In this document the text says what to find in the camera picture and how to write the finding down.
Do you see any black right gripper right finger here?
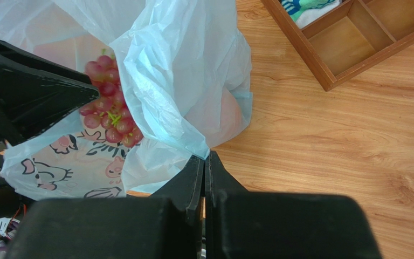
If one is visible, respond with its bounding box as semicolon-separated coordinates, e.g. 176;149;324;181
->
205;152;382;258

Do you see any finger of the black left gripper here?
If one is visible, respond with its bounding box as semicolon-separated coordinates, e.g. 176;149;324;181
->
0;40;99;146

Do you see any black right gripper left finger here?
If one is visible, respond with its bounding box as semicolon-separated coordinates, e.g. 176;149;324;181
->
6;156;204;258

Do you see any purple grapes bunch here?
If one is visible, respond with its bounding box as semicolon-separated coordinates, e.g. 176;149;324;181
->
79;50;143;148

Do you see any light blue plastic bag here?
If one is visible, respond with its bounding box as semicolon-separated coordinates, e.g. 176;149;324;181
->
0;1;252;200

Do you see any teal blue sock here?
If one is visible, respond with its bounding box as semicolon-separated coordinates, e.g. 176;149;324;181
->
280;0;342;29

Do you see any wooden divided tray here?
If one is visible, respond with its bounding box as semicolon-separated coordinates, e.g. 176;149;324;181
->
263;0;414;91

